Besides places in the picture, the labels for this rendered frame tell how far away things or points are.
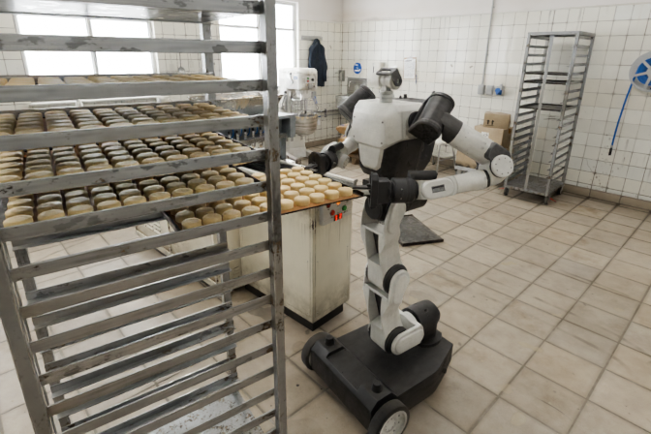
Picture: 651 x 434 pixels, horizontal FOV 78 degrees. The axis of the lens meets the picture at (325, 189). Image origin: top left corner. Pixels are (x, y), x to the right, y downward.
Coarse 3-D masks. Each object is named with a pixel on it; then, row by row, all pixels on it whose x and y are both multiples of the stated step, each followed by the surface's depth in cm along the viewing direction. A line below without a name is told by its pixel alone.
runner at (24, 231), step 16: (208, 192) 101; (224, 192) 104; (240, 192) 106; (256, 192) 109; (112, 208) 89; (128, 208) 91; (144, 208) 93; (160, 208) 95; (176, 208) 98; (32, 224) 81; (48, 224) 83; (64, 224) 85; (80, 224) 86; (96, 224) 88
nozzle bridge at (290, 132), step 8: (280, 112) 286; (280, 120) 282; (288, 120) 279; (248, 128) 264; (256, 128) 268; (280, 128) 284; (288, 128) 281; (248, 136) 265; (256, 136) 270; (280, 136) 279; (288, 136) 283; (280, 144) 292; (280, 152) 294
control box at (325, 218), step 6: (330, 204) 216; (336, 204) 220; (342, 204) 224; (348, 204) 228; (324, 210) 213; (330, 210) 217; (336, 210) 221; (342, 210) 225; (348, 210) 229; (324, 216) 214; (330, 216) 219; (342, 216) 226; (324, 222) 215; (330, 222) 220
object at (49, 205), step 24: (216, 168) 124; (48, 192) 101; (72, 192) 101; (96, 192) 101; (120, 192) 101; (144, 192) 103; (168, 192) 106; (192, 192) 103; (24, 216) 86; (48, 216) 86
